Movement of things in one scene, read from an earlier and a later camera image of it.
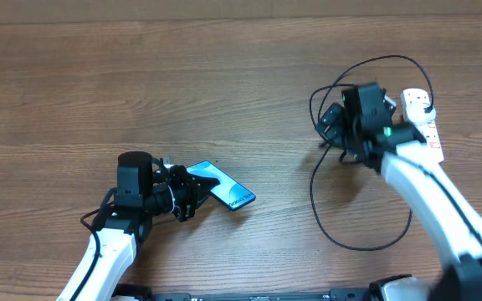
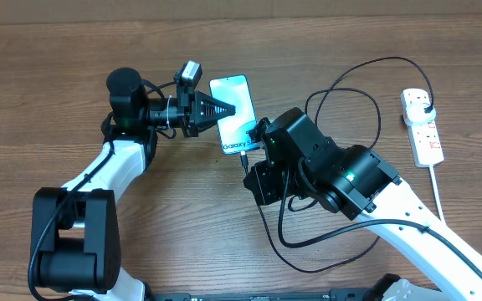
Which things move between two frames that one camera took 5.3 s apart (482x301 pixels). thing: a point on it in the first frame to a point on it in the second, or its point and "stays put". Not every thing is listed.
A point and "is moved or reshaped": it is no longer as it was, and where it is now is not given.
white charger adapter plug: x=417 y=113 stays put
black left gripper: x=194 y=190 to x=192 y=119
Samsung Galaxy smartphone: x=229 y=192 to x=233 y=135
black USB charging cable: x=335 y=87 is moved or reshaped
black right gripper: x=335 y=119 to x=264 y=181
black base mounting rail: x=133 y=293 stays put
